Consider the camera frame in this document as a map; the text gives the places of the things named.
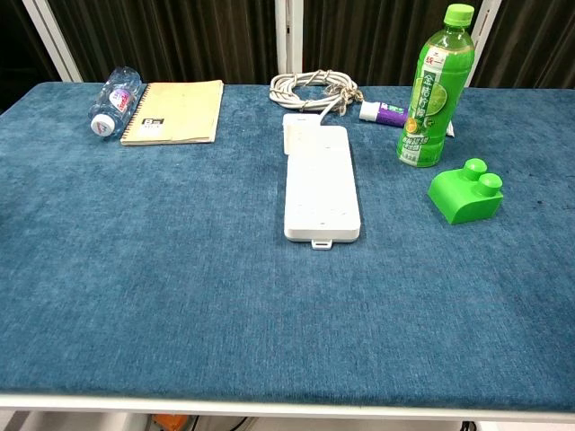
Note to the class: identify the white power strip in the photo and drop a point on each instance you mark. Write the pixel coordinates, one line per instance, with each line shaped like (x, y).
(322, 188)

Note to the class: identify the blue table cloth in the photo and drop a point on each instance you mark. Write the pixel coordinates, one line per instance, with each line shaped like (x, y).
(179, 269)

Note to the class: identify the purple white glue stick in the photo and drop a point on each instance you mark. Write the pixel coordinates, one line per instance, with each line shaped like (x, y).
(386, 112)

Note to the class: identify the tan spiral notebook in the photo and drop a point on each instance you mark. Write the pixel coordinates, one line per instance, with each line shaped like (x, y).
(177, 114)

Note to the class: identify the green toy building block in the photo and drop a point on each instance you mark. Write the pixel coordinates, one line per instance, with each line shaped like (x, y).
(465, 193)

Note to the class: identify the green tea bottle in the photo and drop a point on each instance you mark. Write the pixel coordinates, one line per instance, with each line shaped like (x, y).
(431, 94)

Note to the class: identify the clear plastic water bottle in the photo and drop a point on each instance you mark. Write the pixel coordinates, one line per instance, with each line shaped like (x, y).
(114, 105)

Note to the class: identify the dark pleated curtain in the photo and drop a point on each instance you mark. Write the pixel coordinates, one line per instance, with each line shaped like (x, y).
(161, 36)

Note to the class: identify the orange object under table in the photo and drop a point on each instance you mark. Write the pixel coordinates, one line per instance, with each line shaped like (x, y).
(168, 421)

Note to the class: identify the white metal frame post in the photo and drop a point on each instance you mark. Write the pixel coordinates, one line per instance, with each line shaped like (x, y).
(287, 36)

